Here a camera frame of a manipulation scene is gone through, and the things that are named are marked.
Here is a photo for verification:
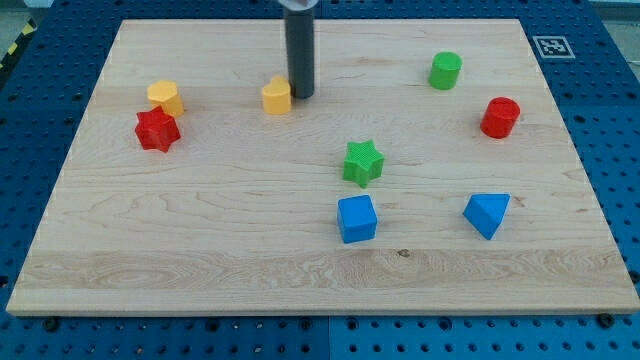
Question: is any yellow heart block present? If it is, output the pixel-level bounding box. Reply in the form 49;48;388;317
261;75;291;115

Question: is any green star block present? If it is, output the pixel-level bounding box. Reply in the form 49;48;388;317
342;139;385;188

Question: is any blue cube block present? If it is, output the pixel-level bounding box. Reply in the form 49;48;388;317
337;194;378;243

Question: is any wooden board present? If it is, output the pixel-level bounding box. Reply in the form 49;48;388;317
7;19;639;316

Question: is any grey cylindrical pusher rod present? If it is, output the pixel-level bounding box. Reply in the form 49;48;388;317
283;7;315;99

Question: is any blue triangle block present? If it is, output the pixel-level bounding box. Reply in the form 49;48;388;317
463;193;511;240

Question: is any green cylinder block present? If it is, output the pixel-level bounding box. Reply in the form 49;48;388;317
428;52;462;90

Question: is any red star block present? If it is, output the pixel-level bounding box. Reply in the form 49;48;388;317
135;106;181;153

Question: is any yellow hexagon block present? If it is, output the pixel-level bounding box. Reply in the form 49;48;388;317
147;80;185;118

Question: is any red cylinder block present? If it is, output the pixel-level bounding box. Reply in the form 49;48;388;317
480;97;521;139

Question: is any white fiducial marker tag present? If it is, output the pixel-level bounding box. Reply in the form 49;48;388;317
533;35;575;59

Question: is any black bolt left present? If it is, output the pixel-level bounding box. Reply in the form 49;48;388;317
42;317;60;333

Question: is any black bolt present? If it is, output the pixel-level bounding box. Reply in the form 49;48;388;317
42;317;60;333
596;313;616;329

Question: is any black bolt right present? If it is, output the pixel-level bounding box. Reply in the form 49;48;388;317
596;313;616;329

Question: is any silver rod mount collar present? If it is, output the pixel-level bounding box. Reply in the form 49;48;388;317
278;0;319;11

